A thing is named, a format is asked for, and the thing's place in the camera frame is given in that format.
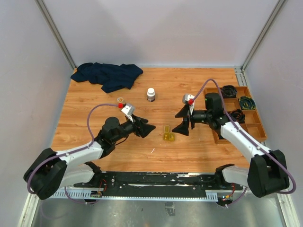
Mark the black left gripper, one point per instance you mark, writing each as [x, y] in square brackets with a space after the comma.
[140, 129]

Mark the yellow translucent pill organizer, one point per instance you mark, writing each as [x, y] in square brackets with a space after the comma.
[168, 135]

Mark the left aluminium frame post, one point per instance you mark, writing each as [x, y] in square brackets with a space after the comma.
[52, 26]

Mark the blue yellow rolled tie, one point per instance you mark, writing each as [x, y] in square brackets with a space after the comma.
[247, 103]

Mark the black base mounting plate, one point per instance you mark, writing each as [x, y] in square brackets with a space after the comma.
[152, 181]

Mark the dark navy crumpled cloth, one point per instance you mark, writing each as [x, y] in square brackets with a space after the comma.
[111, 77]

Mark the right aluminium frame post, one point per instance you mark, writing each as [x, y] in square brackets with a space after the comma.
[264, 31]

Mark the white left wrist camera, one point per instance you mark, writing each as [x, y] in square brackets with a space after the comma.
[128, 110]

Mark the white slotted cable duct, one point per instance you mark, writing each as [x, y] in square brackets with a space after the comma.
[137, 194]

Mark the aluminium frame post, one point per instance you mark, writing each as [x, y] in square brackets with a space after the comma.
[52, 26]
[264, 31]

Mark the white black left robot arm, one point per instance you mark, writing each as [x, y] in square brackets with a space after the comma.
[54, 170]

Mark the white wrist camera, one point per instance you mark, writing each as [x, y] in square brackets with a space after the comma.
[188, 99]
[128, 110]

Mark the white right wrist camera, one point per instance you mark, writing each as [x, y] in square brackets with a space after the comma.
[188, 99]

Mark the brown wooden compartment tray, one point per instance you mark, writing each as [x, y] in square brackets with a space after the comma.
[253, 124]

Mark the white capped pill bottle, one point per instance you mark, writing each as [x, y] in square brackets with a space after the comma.
[151, 94]

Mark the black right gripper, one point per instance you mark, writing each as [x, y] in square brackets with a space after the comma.
[182, 127]

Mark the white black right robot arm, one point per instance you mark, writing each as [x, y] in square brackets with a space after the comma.
[267, 172]

